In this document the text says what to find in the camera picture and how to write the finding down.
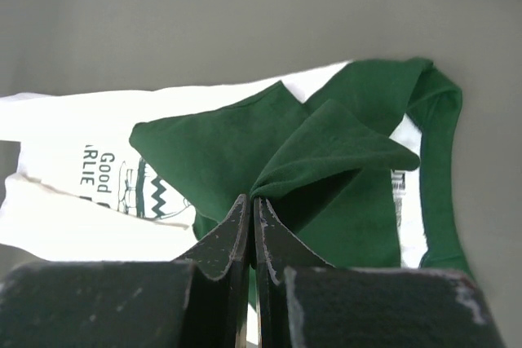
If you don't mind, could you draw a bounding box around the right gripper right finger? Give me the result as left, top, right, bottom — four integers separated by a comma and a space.
253, 198, 504, 347

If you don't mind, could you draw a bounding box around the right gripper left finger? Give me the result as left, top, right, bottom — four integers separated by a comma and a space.
1, 195, 248, 347

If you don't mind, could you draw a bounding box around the white and green t-shirt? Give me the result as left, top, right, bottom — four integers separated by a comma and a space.
1, 58, 469, 272

